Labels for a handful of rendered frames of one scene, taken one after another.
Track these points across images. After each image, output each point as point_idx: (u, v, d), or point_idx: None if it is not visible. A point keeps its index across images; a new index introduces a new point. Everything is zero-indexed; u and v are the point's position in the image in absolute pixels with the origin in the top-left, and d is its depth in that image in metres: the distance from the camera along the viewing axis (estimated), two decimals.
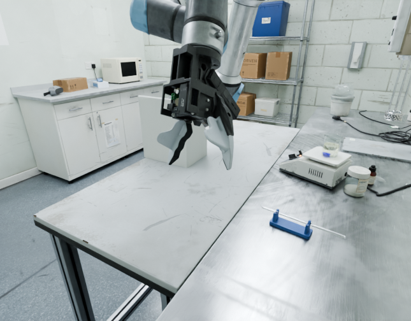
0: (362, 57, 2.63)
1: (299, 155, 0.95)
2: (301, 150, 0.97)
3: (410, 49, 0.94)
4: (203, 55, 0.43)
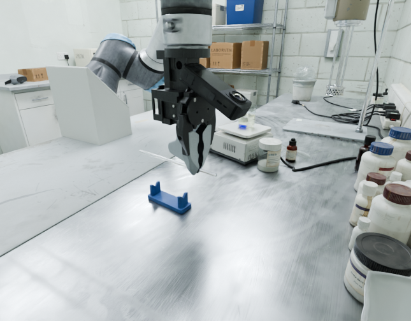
0: (338, 45, 2.54)
1: None
2: None
3: (343, 13, 0.85)
4: (167, 57, 0.39)
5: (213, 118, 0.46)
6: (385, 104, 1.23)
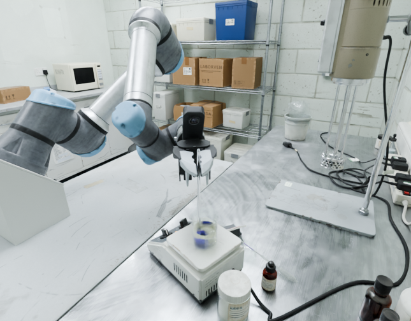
0: None
1: (180, 228, 0.64)
2: (185, 219, 0.65)
3: (344, 71, 0.62)
4: None
5: (211, 148, 0.55)
6: (395, 160, 1.01)
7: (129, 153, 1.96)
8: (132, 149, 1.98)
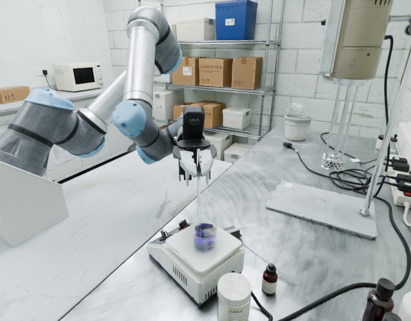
0: None
1: (179, 230, 0.63)
2: (184, 221, 0.64)
3: (345, 71, 0.62)
4: None
5: (211, 148, 0.55)
6: (396, 160, 1.00)
7: (129, 153, 1.96)
8: (132, 149, 1.97)
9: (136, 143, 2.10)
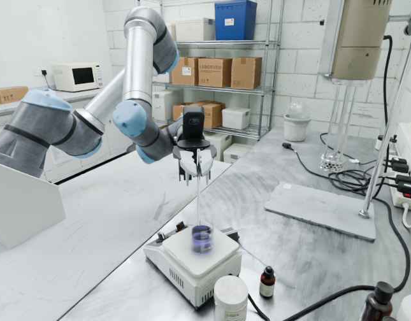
0: None
1: (176, 232, 0.63)
2: (181, 222, 0.64)
3: (343, 71, 0.61)
4: None
5: (211, 148, 0.55)
6: (396, 161, 0.99)
7: (127, 153, 1.95)
8: (131, 149, 1.97)
9: (135, 143, 2.10)
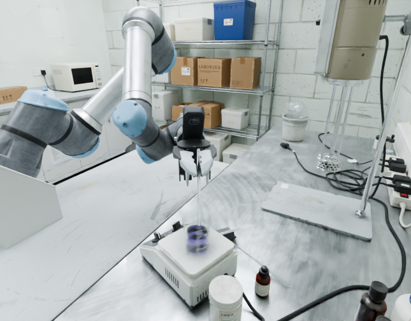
0: None
1: (173, 232, 0.63)
2: (178, 222, 0.64)
3: (339, 71, 0.61)
4: None
5: (211, 148, 0.55)
6: (393, 161, 0.99)
7: (126, 153, 1.95)
8: (130, 149, 1.97)
9: (134, 143, 2.10)
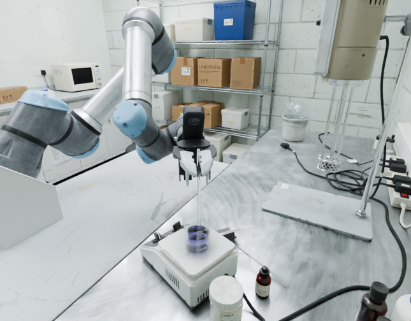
0: None
1: (173, 232, 0.63)
2: (178, 223, 0.64)
3: (339, 71, 0.61)
4: None
5: (211, 148, 0.55)
6: (393, 161, 0.99)
7: (126, 153, 1.95)
8: (130, 149, 1.97)
9: (134, 143, 2.10)
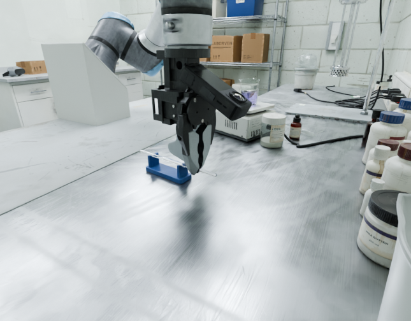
0: (339, 37, 2.51)
1: None
2: None
3: None
4: (167, 57, 0.39)
5: (213, 118, 0.46)
6: (390, 89, 1.20)
7: None
8: None
9: None
